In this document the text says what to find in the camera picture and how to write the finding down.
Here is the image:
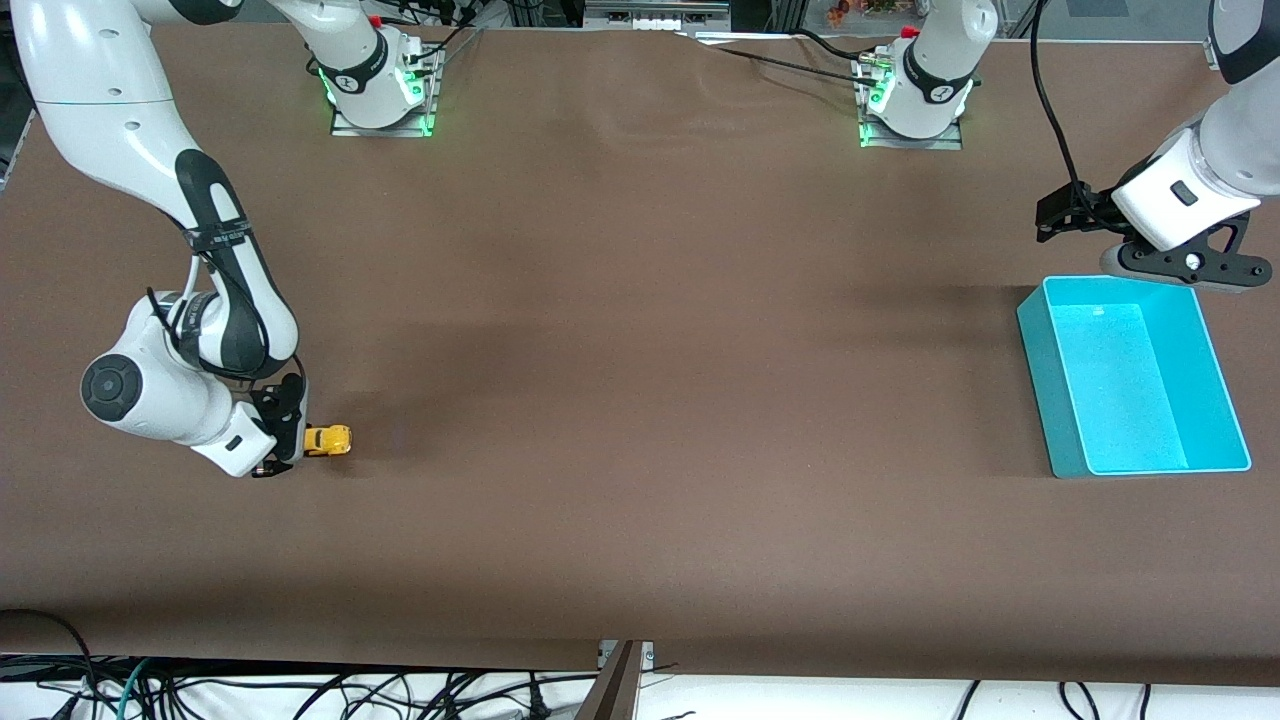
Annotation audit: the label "teal plastic bin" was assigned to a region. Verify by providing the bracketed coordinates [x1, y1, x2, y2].
[1016, 275, 1253, 479]

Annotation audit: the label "orange background clutter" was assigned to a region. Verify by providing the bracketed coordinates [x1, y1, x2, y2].
[825, 0, 901, 26]

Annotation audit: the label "brown table cover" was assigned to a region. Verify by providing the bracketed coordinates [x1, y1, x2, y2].
[0, 18, 1280, 687]

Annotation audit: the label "grey electronics box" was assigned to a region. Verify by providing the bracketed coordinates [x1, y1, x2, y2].
[585, 0, 731, 31]

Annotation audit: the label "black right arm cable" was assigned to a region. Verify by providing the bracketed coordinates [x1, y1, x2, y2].
[145, 225, 306, 401]

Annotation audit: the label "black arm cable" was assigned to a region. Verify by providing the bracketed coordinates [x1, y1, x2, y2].
[145, 225, 306, 401]
[1030, 0, 1093, 201]

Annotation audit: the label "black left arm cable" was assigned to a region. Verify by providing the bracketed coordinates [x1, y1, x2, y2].
[1030, 0, 1093, 201]

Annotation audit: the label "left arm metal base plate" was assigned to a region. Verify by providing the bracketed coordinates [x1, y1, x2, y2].
[858, 50, 964, 151]

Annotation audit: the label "tangled black floor cables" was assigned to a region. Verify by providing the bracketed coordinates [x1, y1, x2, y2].
[0, 655, 601, 720]

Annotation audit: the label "black looped floor cable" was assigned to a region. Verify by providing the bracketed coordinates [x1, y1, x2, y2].
[0, 608, 101, 720]

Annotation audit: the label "teal floor cable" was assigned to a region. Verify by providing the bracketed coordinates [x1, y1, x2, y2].
[115, 658, 151, 720]

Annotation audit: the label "short black table cable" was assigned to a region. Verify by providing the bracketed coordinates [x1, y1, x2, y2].
[795, 28, 866, 63]

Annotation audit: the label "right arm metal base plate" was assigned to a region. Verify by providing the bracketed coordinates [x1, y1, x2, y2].
[330, 45, 441, 138]

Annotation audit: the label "long black table cable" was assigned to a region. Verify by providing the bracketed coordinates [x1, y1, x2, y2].
[690, 35, 883, 91]

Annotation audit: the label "black base connector cable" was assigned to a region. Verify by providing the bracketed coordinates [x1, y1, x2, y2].
[415, 0, 486, 71]

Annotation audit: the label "metal table clamp bracket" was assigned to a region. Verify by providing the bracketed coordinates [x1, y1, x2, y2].
[575, 640, 656, 720]

